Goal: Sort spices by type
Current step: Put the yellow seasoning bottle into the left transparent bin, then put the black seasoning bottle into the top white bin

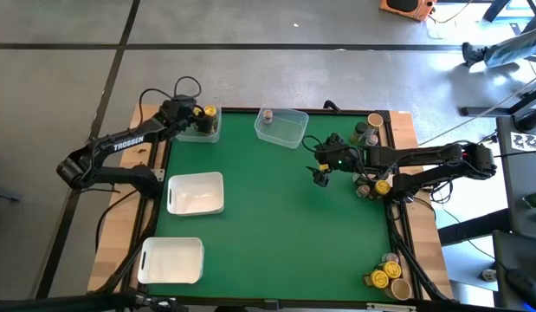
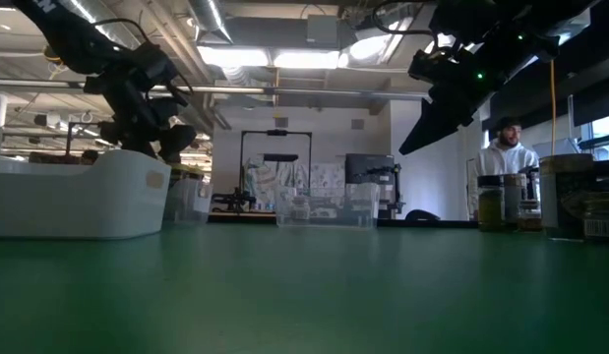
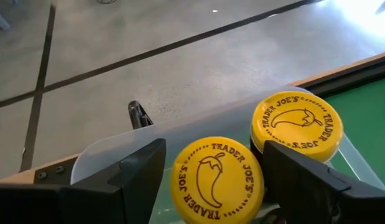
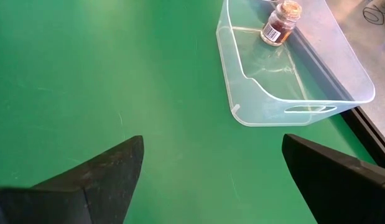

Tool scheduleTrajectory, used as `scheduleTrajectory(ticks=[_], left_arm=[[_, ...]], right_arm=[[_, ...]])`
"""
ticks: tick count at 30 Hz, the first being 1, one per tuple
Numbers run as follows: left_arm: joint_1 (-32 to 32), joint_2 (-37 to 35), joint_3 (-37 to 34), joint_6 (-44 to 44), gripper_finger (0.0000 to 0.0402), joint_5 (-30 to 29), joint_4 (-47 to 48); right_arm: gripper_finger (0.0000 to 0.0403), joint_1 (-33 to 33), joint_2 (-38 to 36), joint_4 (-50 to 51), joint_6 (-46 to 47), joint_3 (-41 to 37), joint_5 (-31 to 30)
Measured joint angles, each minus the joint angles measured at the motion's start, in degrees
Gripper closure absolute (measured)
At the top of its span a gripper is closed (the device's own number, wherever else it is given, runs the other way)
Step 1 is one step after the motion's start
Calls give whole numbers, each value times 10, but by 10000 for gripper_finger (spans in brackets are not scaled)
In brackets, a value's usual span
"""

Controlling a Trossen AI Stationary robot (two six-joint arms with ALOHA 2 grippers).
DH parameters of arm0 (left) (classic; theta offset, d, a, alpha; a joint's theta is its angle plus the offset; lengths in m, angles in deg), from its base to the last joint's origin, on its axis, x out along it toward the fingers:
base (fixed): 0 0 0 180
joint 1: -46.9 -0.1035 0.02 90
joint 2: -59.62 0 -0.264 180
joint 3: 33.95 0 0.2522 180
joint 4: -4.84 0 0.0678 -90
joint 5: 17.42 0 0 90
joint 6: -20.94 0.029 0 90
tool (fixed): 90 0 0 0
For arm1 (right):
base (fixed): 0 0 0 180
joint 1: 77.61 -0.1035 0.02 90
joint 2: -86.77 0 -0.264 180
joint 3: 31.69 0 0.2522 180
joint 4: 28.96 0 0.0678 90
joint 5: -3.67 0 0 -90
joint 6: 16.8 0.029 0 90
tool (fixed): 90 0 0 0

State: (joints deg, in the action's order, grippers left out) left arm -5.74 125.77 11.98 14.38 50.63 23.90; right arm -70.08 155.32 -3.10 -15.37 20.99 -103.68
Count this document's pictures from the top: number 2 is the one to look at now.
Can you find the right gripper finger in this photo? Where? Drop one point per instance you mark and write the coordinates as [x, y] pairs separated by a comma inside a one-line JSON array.
[[442, 120]]

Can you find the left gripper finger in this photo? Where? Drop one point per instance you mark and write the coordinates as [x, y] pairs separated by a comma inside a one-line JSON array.
[[132, 137], [178, 142]]

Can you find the black lid spice jar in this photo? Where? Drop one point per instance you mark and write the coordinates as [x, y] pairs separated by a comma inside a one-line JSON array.
[[491, 206]]

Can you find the wooden lid spice jar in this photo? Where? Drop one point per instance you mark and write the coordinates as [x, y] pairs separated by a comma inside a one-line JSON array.
[[565, 196], [514, 196]]

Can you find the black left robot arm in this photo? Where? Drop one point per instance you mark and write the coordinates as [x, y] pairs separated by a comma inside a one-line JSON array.
[[73, 39]]

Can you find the black background robot arm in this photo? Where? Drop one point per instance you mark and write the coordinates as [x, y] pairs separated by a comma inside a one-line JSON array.
[[232, 200]]

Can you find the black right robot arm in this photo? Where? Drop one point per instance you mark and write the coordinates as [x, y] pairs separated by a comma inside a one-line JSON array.
[[505, 19]]

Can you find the yellow lid spice jar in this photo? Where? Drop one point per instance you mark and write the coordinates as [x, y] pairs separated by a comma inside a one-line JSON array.
[[186, 172]]

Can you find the clear plastic bin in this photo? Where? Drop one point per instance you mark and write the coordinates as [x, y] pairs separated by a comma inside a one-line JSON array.
[[191, 206], [333, 216]]

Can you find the person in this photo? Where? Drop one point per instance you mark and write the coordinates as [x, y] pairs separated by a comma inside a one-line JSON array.
[[505, 157]]

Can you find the white plastic bin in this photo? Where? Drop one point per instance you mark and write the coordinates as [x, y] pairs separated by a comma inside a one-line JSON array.
[[78, 201]]

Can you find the black monitor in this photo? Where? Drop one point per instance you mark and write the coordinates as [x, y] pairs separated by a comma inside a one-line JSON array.
[[368, 169]]

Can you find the ceiling light panel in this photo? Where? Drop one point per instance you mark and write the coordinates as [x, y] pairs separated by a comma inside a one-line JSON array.
[[232, 55], [306, 59], [370, 46]]

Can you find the window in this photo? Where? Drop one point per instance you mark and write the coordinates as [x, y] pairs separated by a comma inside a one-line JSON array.
[[601, 137]]

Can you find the green table mat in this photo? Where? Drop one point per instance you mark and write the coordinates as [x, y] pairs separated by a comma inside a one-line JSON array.
[[304, 295]]

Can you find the grey metal rail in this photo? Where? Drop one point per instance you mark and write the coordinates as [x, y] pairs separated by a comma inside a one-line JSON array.
[[235, 90]]

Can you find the grey wall vent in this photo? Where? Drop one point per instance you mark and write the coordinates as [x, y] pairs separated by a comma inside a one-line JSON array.
[[357, 124], [281, 122]]

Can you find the black frame stand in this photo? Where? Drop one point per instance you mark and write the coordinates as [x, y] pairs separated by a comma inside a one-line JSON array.
[[276, 133]]

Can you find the silver ventilation duct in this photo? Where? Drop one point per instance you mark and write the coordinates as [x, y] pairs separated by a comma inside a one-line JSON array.
[[208, 17]]

